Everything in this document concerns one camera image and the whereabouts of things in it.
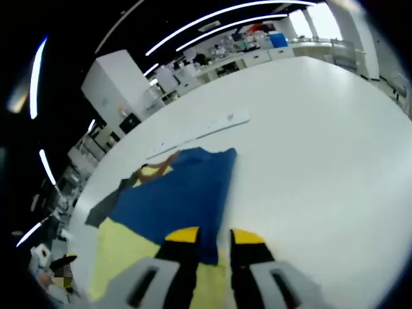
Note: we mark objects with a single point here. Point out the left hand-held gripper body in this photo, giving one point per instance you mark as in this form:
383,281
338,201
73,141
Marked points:
41,256

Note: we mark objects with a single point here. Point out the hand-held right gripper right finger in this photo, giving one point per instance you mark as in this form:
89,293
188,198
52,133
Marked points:
248,273

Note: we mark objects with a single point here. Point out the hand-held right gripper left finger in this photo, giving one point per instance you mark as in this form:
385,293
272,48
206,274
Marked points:
180,273

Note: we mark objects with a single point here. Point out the yellow blue black garment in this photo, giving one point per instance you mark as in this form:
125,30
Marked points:
180,199

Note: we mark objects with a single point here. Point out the white template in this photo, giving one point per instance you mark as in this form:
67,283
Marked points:
231,117

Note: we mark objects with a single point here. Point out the black box cabinet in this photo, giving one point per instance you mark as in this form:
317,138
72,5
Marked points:
129,123

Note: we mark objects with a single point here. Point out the ceiling light strips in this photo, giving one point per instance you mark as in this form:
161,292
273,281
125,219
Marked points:
34,83

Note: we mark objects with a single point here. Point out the white square pillar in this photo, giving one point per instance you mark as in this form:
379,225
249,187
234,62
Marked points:
112,83

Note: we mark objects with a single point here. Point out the white counter cabinets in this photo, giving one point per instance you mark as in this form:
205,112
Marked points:
257,58

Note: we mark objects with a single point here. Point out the blue storage bin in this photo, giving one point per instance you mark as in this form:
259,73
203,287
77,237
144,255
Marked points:
278,40

